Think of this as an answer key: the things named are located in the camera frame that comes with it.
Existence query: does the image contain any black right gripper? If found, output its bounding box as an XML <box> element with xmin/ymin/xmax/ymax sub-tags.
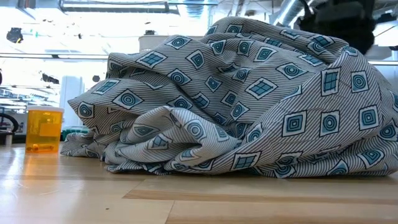
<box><xmin>294</xmin><ymin>0</ymin><xmax>377</xmax><ymax>55</ymax></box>

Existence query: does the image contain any silver ceiling air duct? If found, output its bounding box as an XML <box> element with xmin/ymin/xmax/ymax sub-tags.
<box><xmin>269</xmin><ymin>0</ymin><xmax>304</xmax><ymax>27</ymax></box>

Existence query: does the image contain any blue diamond patterned gown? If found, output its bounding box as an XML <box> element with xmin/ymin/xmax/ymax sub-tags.
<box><xmin>60</xmin><ymin>16</ymin><xmax>398</xmax><ymax>179</ymax></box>

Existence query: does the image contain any green crate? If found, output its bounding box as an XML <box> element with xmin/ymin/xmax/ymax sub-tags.
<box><xmin>61</xmin><ymin>126</ymin><xmax>90</xmax><ymax>141</ymax></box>

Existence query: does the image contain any orange pill bottle white cap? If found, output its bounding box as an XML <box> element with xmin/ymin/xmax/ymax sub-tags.
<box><xmin>25</xmin><ymin>105</ymin><xmax>65</xmax><ymax>154</ymax></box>

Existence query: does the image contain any black table edge frame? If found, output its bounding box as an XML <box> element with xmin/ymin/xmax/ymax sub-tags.
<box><xmin>0</xmin><ymin>133</ymin><xmax>27</xmax><ymax>146</ymax></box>

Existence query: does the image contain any black round wheel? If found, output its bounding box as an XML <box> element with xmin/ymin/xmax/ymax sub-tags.
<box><xmin>0</xmin><ymin>112</ymin><xmax>20</xmax><ymax>134</ymax></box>

